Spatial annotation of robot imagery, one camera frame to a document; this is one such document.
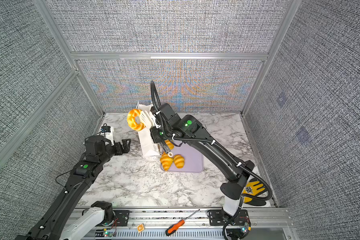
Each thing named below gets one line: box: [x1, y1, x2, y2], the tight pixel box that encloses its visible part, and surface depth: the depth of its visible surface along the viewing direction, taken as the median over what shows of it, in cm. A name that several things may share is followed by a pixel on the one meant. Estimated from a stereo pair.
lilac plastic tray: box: [167, 142, 204, 173], surface depth 94 cm
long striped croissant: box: [160, 152, 174, 172], surface depth 91 cm
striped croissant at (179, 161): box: [173, 154, 185, 169], surface depth 92 cm
